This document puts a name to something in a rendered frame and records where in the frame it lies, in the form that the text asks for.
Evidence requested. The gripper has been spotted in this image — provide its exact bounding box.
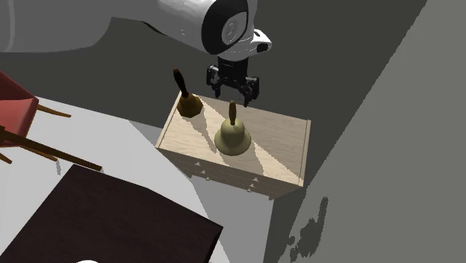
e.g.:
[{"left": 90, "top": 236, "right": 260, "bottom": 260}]
[{"left": 205, "top": 55, "right": 261, "bottom": 108}]

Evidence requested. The light wooden chest of drawers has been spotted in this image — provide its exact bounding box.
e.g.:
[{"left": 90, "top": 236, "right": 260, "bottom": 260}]
[{"left": 155, "top": 90, "right": 312, "bottom": 201}]

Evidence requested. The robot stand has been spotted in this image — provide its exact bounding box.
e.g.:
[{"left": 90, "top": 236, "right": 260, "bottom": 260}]
[{"left": 0, "top": 164, "right": 224, "bottom": 263}]

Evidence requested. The red chair with wooden legs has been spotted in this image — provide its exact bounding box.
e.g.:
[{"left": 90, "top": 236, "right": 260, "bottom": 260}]
[{"left": 0, "top": 69, "right": 104, "bottom": 173}]

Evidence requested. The brown bell with dark handle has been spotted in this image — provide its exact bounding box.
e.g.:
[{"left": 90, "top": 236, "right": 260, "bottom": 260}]
[{"left": 172, "top": 67, "right": 205, "bottom": 119}]

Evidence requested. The brass bell with wooden handle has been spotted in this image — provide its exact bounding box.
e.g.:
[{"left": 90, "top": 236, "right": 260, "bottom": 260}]
[{"left": 213, "top": 100, "right": 252, "bottom": 157}]

